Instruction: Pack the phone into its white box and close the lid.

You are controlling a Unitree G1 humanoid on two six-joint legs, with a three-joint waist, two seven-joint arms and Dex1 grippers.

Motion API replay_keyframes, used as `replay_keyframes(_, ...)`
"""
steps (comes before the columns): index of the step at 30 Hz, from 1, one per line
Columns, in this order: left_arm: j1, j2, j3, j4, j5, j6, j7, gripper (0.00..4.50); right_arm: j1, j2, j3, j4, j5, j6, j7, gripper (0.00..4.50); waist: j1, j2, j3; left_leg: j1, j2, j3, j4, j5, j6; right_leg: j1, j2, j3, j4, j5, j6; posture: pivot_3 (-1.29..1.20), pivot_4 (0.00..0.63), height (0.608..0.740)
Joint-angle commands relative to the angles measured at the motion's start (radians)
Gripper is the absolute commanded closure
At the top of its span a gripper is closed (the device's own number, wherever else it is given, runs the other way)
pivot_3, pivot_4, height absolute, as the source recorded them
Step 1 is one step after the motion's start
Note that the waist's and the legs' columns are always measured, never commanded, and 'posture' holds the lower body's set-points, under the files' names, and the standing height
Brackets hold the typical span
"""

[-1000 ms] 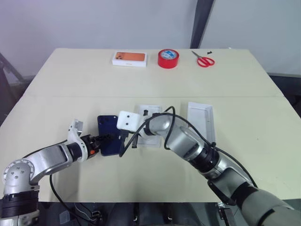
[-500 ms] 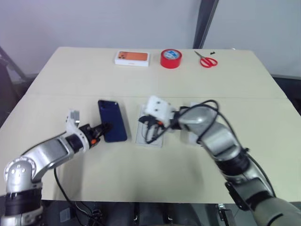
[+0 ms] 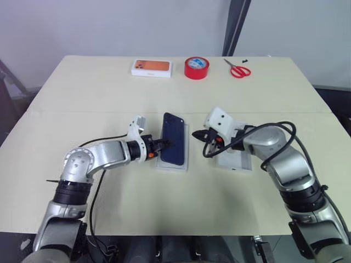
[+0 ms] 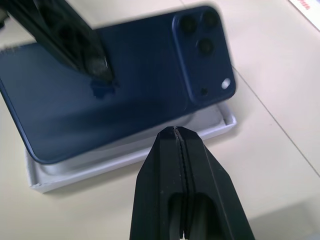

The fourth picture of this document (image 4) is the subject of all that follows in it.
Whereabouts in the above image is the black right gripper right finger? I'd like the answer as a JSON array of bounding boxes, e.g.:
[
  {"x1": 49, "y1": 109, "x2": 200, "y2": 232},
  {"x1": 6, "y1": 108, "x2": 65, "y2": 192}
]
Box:
[{"x1": 175, "y1": 126, "x2": 256, "y2": 240}]

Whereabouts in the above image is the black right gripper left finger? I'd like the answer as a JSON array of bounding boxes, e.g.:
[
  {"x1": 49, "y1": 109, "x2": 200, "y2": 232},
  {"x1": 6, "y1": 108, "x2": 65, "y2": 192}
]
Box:
[{"x1": 129, "y1": 126, "x2": 188, "y2": 240}]

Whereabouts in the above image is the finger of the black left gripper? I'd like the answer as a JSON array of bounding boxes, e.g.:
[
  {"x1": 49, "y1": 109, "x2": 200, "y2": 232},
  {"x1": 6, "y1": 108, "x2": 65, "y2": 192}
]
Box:
[
  {"x1": 6, "y1": 0, "x2": 86, "y2": 74},
  {"x1": 34, "y1": 0, "x2": 116, "y2": 83}
]

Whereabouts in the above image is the dark blue smartphone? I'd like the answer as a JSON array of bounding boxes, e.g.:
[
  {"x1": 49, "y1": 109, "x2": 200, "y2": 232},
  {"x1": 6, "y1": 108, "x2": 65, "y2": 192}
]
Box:
[{"x1": 0, "y1": 4, "x2": 238, "y2": 166}]

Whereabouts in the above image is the white phone box base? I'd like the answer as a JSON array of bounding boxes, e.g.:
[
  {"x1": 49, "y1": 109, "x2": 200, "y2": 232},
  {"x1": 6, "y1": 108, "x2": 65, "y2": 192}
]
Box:
[{"x1": 24, "y1": 101, "x2": 237, "y2": 195}]

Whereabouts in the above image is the white paper with red print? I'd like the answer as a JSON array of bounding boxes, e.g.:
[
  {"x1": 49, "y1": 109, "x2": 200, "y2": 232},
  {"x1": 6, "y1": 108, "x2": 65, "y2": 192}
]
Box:
[{"x1": 288, "y1": 0, "x2": 320, "y2": 29}]

